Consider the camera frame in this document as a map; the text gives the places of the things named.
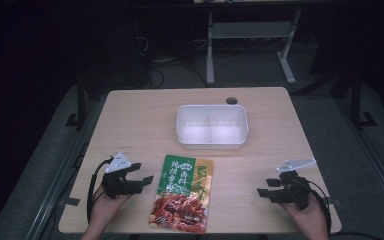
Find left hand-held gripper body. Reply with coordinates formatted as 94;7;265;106
101;151;145;200

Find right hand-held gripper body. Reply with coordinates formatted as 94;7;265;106
269;158;317;211

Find green and yellow snack packet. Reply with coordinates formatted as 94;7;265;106
148;153;215;235

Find white divided plastic container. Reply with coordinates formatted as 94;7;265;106
175;103;250;151

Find person's left hand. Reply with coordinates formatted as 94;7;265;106
88;185;132;232

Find person's right hand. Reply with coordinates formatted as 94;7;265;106
279;199;330;240

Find black metal stand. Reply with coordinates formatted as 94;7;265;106
64;71;88;132
329;68;378;130

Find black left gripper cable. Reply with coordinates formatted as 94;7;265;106
86;157;115;224

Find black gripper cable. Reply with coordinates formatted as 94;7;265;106
86;157;115;224
299;179;333;235

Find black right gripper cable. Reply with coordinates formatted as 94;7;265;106
299;179;333;235

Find black table edge bracket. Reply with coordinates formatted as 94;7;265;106
325;197;343;208
63;196;81;207

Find black floor cables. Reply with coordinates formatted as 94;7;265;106
148;56;209;90

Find white metal desk frame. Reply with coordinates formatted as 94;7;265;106
205;7;303;86

